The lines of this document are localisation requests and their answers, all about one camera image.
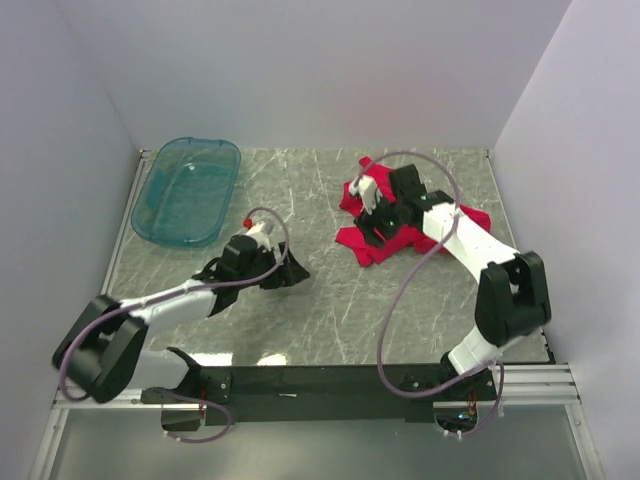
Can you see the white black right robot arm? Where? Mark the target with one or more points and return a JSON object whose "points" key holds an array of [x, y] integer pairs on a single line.
{"points": [[512, 293]]}

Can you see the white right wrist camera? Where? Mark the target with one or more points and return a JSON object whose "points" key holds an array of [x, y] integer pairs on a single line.
{"points": [[366, 189]]}

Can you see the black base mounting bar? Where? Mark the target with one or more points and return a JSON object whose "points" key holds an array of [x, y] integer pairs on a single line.
{"points": [[322, 393]]}

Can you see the teal translucent plastic bin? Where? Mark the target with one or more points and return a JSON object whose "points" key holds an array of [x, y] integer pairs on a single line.
{"points": [[185, 196]]}

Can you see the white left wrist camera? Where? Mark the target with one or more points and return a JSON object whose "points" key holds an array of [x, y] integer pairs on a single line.
{"points": [[260, 230]]}

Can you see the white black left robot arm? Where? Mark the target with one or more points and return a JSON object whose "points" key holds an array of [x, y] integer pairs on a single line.
{"points": [[103, 351]]}

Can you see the aluminium left side rail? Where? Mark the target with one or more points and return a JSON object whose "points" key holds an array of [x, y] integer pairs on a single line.
{"points": [[143, 157]]}

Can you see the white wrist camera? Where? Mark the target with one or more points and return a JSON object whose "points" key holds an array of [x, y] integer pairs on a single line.
{"points": [[260, 230], [366, 189]]}

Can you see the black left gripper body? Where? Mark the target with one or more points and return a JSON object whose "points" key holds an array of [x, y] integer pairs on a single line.
{"points": [[264, 260]]}

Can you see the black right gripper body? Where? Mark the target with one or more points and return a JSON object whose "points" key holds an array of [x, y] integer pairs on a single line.
{"points": [[385, 219]]}

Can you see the red t shirt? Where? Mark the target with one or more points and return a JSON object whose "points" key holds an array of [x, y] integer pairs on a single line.
{"points": [[432, 220]]}

